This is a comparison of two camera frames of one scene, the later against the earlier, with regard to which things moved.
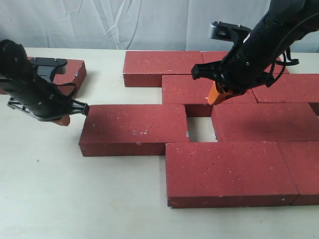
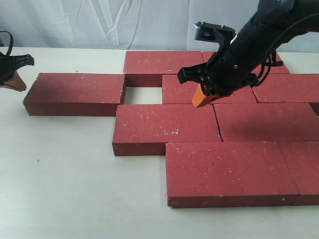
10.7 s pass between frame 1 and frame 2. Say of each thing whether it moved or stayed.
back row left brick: stayed
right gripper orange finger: moved
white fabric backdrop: stayed
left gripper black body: moved
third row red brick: stayed
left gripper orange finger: moved
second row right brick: stayed
